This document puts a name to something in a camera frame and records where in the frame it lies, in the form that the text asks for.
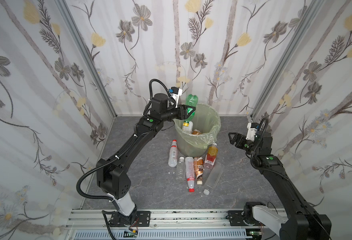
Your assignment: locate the white label yellow V bottle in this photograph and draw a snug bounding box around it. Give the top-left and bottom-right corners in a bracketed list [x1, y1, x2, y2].
[182, 121, 193, 134]

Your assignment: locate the green plastic bottle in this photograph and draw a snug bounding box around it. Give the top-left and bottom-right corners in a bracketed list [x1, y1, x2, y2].
[183, 94, 199, 127]

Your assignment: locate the brown label coffee bottle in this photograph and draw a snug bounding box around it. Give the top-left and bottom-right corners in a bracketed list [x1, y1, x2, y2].
[192, 130, 202, 135]

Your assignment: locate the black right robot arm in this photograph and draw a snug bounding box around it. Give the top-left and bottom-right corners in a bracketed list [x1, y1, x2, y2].
[228, 131, 332, 240]

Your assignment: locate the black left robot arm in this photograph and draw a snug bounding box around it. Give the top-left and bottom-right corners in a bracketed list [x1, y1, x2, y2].
[97, 94, 196, 217]

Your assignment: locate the green lined waste bin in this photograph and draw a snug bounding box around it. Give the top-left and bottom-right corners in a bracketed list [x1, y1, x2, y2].
[174, 104, 221, 157]

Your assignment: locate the orange drink bottle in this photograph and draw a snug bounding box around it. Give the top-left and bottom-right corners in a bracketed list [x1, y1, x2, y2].
[204, 143, 218, 169]

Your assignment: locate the large clear empty bottle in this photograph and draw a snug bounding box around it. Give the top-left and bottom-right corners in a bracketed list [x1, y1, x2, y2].
[203, 163, 225, 196]

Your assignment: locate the brown label milk tea bottle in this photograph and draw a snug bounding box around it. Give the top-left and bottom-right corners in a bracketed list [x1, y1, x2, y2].
[194, 157, 204, 186]

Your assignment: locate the white bottle red cap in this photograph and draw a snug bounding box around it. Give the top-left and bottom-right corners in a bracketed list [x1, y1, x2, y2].
[168, 140, 178, 168]

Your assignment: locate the clear bottle red label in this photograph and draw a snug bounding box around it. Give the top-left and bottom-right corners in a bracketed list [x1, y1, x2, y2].
[185, 157, 195, 193]

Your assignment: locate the small clear bottle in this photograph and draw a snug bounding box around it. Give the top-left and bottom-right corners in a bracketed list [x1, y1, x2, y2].
[177, 156, 186, 181]

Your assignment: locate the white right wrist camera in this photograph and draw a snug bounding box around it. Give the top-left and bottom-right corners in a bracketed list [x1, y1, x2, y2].
[246, 123, 259, 142]

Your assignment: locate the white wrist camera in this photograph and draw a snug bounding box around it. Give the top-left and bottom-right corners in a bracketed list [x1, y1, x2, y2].
[168, 87, 183, 105]
[246, 123, 259, 142]

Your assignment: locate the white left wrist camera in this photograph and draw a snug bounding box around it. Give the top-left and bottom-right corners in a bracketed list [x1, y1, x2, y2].
[168, 87, 183, 105]

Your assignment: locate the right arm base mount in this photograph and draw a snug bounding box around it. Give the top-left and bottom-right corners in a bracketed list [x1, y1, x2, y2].
[226, 202, 266, 227]

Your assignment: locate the white vented cable duct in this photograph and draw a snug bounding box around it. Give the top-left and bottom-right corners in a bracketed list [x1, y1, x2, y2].
[72, 229, 253, 240]

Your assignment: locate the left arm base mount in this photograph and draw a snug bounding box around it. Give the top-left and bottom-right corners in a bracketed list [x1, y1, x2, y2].
[107, 207, 151, 228]

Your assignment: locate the black corrugated left cable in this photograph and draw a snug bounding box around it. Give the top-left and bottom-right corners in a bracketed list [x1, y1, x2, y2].
[75, 161, 114, 201]

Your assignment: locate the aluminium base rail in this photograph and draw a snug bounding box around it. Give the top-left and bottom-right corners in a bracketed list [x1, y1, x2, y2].
[65, 209, 279, 240]

